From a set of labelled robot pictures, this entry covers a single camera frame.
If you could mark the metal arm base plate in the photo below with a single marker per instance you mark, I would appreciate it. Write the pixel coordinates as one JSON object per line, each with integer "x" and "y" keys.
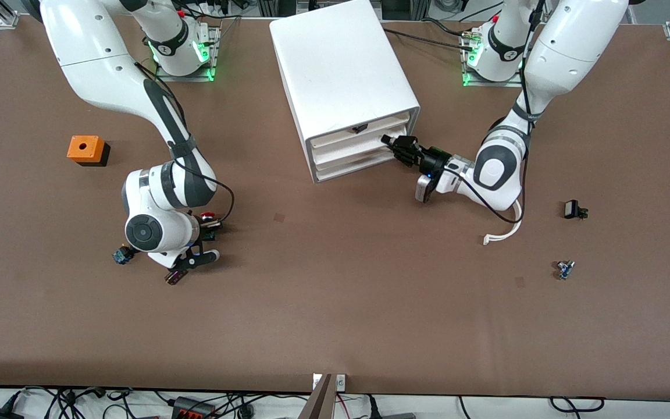
{"x": 184, "y": 78}
{"x": 492, "y": 84}

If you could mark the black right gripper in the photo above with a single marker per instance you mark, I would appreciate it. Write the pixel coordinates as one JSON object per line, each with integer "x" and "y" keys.
{"x": 209, "y": 230}

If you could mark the black orange power strip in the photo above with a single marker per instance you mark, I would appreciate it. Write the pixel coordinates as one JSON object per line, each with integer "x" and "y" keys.
{"x": 192, "y": 410}

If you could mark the small purple black component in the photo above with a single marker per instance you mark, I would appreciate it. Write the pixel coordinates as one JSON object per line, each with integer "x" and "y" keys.
{"x": 173, "y": 278}

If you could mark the white curved plastic arc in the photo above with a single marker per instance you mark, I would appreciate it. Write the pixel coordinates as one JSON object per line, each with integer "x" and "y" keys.
{"x": 506, "y": 234}

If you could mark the red push button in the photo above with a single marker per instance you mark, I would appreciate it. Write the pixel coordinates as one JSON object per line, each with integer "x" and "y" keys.
{"x": 210, "y": 216}

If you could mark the small black switch component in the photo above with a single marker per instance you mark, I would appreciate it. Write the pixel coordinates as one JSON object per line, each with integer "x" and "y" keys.
{"x": 571, "y": 209}

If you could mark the orange button box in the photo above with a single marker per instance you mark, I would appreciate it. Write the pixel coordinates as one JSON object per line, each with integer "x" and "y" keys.
{"x": 82, "y": 148}

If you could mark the small metal bracket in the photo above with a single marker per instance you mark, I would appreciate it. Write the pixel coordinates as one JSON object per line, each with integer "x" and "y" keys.
{"x": 341, "y": 382}

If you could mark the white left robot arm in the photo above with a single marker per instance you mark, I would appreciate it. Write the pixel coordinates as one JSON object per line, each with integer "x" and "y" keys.
{"x": 567, "y": 46}

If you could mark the grey brown camera post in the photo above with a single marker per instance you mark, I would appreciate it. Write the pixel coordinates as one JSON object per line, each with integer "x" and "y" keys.
{"x": 319, "y": 404}

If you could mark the green push button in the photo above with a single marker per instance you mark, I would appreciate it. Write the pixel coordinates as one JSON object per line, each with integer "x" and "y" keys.
{"x": 121, "y": 256}

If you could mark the small blue component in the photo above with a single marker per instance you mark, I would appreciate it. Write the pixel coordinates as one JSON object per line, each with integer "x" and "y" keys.
{"x": 565, "y": 269}

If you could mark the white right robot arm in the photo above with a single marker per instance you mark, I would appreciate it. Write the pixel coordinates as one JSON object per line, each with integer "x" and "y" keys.
{"x": 96, "y": 58}

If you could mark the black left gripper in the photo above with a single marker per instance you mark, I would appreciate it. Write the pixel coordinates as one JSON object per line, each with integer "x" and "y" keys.
{"x": 430, "y": 158}

